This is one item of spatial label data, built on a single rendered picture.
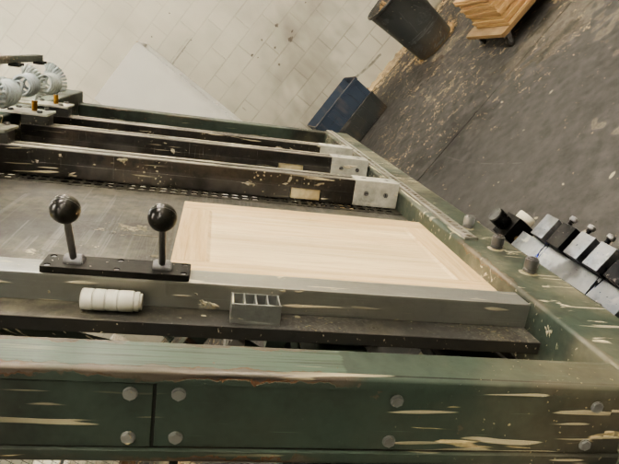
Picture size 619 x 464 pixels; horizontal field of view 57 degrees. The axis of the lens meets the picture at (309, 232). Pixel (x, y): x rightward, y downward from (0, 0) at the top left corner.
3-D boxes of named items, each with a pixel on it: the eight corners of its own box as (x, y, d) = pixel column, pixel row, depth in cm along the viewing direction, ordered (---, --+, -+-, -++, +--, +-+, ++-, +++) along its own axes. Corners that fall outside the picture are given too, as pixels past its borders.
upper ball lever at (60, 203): (86, 277, 79) (75, 210, 69) (57, 275, 78) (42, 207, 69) (91, 257, 82) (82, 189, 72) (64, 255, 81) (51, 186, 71)
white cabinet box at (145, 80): (329, 195, 511) (136, 40, 449) (288, 244, 519) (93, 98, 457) (317, 181, 569) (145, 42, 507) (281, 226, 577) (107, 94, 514)
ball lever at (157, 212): (174, 284, 81) (176, 219, 72) (146, 282, 80) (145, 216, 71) (177, 262, 84) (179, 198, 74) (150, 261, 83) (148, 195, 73)
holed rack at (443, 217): (477, 240, 118) (478, 237, 118) (464, 239, 118) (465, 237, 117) (332, 132, 273) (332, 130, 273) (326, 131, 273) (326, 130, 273)
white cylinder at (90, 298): (78, 313, 75) (140, 317, 77) (78, 293, 74) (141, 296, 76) (83, 304, 78) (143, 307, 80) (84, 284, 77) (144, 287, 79)
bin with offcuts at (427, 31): (465, 20, 508) (414, -31, 488) (426, 66, 515) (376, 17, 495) (443, 24, 557) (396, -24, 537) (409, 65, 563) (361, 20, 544)
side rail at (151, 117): (322, 156, 268) (326, 133, 265) (78, 129, 249) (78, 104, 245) (320, 153, 276) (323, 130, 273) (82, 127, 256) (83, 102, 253)
